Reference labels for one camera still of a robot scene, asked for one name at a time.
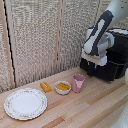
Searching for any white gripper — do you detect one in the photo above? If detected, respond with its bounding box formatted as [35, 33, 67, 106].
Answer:
[81, 49, 109, 77]

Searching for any black air fryer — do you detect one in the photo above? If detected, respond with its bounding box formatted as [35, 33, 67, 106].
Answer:
[79, 28, 128, 82]

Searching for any pink cup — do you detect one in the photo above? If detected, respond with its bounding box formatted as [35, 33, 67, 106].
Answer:
[71, 73, 87, 94]

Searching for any yellow food piece in bowl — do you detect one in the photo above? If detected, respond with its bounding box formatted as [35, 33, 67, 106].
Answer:
[56, 82, 71, 92]

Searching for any small white bowl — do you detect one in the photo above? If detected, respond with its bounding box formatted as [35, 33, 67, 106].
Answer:
[54, 80, 73, 96]

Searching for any yellow food block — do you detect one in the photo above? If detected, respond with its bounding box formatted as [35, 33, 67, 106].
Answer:
[39, 81, 53, 94]

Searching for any beige woven partition screen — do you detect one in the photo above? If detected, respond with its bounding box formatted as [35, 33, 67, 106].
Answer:
[0, 0, 128, 94]

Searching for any white floral rim plate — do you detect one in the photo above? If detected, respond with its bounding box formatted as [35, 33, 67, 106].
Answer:
[3, 87, 49, 121]

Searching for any wooden post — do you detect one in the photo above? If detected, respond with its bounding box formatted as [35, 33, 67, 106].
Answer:
[0, 0, 16, 90]

